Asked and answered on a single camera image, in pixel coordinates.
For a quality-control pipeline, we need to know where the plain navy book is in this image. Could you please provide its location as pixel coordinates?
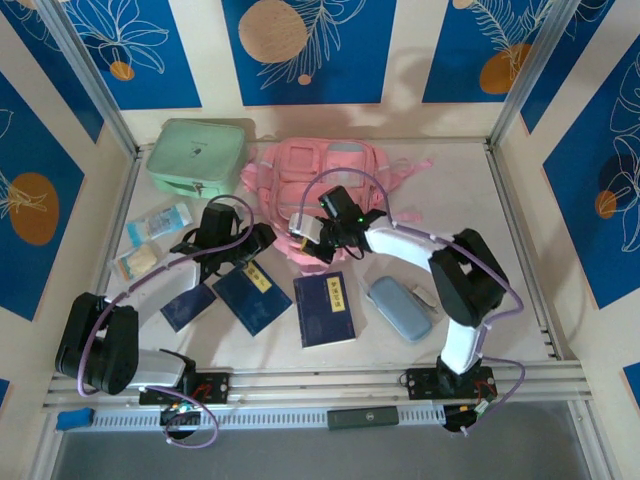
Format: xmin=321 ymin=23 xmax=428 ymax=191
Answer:
xmin=159 ymin=283 xmax=219 ymax=332

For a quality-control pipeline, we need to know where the aluminium side rail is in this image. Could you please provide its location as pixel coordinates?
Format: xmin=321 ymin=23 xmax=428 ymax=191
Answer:
xmin=74 ymin=147 xmax=144 ymax=369
xmin=483 ymin=142 xmax=569 ymax=361

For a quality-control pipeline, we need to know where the pink backpack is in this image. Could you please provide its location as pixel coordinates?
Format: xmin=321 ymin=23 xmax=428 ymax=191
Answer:
xmin=239 ymin=139 xmax=434 ymax=276

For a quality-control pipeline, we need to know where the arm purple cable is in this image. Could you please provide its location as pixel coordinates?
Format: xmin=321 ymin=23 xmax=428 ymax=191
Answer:
xmin=77 ymin=195 xmax=254 ymax=447
xmin=299 ymin=168 xmax=526 ymax=436

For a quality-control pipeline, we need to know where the dark green bar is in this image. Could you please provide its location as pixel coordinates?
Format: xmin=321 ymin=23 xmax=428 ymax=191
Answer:
xmin=327 ymin=406 xmax=400 ymax=430

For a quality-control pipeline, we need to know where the small grey white clip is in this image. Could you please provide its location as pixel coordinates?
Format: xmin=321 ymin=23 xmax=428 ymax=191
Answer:
xmin=407 ymin=283 xmax=440 ymax=315

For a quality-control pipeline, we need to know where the blue floral wall panel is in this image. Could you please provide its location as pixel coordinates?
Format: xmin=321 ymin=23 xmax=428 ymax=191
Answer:
xmin=542 ymin=34 xmax=640 ymax=311
xmin=222 ymin=0 xmax=399 ymax=107
xmin=519 ymin=0 xmax=616 ymax=135
xmin=422 ymin=0 xmax=559 ymax=105
xmin=0 ymin=69 xmax=86 ymax=322
xmin=64 ymin=0 xmax=204 ymax=111
xmin=0 ymin=0 xmax=105 ymax=145

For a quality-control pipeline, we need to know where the aluminium corner post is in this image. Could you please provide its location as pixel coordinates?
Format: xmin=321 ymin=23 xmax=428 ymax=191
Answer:
xmin=34 ymin=0 xmax=141 ymax=157
xmin=487 ymin=0 xmax=581 ymax=151

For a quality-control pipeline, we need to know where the clear bag with beige contents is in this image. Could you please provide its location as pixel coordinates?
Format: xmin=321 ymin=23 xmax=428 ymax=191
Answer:
xmin=110 ymin=243 xmax=162 ymax=281

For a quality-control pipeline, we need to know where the aluminium cross rail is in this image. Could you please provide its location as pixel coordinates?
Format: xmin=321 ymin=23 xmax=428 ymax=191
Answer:
xmin=42 ymin=360 xmax=596 ymax=410

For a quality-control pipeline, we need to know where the thick navy book yellow label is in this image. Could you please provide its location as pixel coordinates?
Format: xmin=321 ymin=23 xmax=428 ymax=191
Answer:
xmin=293 ymin=271 xmax=359 ymax=350

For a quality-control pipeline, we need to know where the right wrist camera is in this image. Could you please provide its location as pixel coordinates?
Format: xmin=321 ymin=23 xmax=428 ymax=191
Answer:
xmin=288 ymin=212 xmax=322 ymax=240

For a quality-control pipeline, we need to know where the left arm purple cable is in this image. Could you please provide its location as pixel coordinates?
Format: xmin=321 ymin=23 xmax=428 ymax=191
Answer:
xmin=77 ymin=195 xmax=254 ymax=447

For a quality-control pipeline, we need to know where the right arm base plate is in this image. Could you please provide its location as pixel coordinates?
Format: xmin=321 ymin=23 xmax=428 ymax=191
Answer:
xmin=403 ymin=368 xmax=499 ymax=401

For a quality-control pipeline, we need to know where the green zip pouch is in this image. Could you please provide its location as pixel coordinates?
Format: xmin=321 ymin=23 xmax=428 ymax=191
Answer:
xmin=146 ymin=118 xmax=247 ymax=201

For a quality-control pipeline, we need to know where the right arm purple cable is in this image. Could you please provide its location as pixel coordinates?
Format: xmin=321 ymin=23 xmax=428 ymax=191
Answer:
xmin=299 ymin=168 xmax=526 ymax=436

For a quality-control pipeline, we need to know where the blue tape piece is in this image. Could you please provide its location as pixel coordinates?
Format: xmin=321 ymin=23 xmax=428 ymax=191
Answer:
xmin=55 ymin=407 xmax=95 ymax=432

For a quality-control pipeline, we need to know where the blue white tissue packet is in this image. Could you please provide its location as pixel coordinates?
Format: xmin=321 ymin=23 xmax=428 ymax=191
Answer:
xmin=124 ymin=203 xmax=194 ymax=247

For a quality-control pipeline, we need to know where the blue-grey glasses case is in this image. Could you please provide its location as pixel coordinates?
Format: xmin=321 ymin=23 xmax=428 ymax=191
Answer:
xmin=368 ymin=276 xmax=434 ymax=344

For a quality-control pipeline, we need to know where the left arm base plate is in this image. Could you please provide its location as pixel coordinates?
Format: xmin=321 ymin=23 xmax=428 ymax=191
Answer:
xmin=138 ymin=370 xmax=231 ymax=406

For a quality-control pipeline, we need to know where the grey slotted cable tray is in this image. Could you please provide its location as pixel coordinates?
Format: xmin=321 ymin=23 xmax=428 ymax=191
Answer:
xmin=92 ymin=405 xmax=446 ymax=431

